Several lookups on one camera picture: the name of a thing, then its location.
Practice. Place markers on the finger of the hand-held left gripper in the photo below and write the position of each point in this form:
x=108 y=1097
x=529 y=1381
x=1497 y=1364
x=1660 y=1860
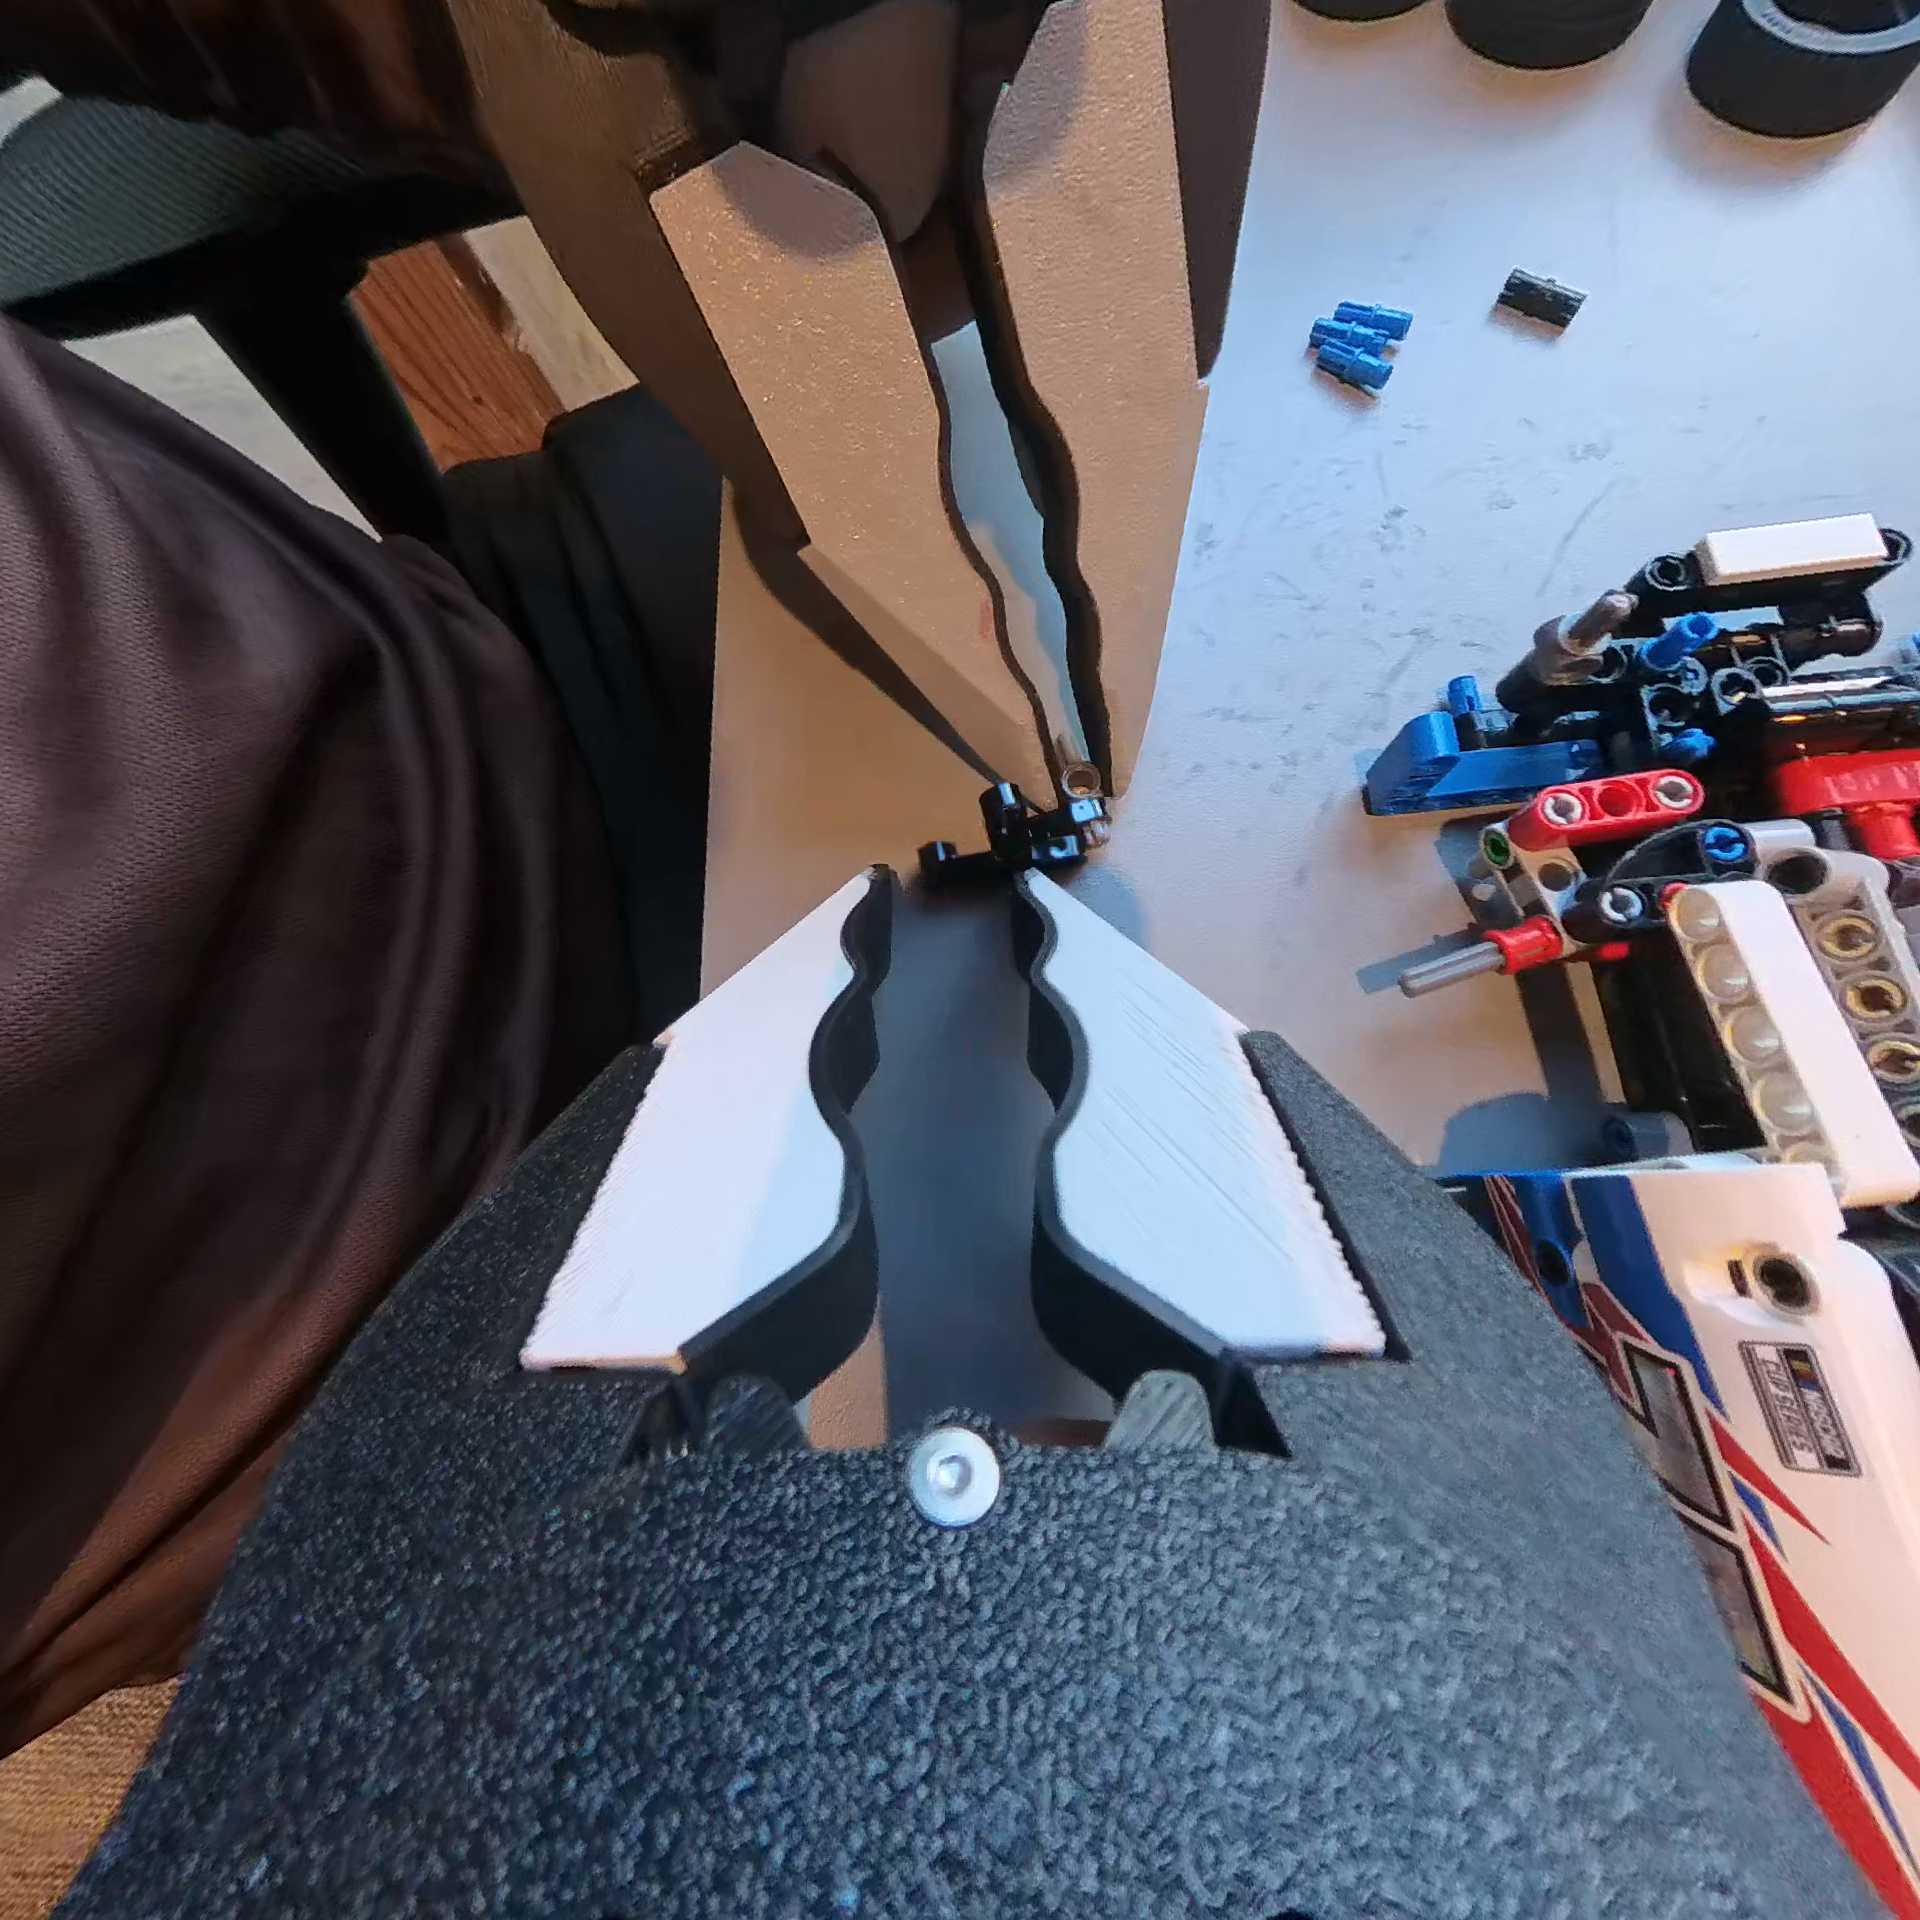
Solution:
x=811 y=376
x=1110 y=301

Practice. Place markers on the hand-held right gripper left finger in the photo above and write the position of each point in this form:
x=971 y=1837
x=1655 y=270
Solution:
x=705 y=1200

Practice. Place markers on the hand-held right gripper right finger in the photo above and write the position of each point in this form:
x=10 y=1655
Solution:
x=1201 y=1185

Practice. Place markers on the black angled brick beam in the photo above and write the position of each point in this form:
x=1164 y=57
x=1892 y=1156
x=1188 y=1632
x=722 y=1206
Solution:
x=961 y=868

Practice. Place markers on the black brick connector pin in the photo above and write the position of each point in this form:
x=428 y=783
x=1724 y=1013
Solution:
x=1541 y=299

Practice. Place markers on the brick model race car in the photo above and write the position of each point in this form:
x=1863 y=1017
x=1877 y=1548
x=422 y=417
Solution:
x=1801 y=961

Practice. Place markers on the grey desk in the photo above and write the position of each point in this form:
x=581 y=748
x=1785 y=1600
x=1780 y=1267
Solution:
x=1350 y=676

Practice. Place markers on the wooden cabinet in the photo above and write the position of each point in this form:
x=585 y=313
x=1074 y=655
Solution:
x=481 y=347

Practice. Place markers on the person's black trousers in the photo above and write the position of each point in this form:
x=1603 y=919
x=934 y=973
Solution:
x=601 y=676

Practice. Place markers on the black rubber tyre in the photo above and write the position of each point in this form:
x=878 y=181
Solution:
x=1787 y=91
x=1358 y=7
x=1546 y=38

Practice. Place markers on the black chair armrest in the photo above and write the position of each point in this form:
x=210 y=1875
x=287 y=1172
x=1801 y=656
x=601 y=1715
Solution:
x=149 y=195

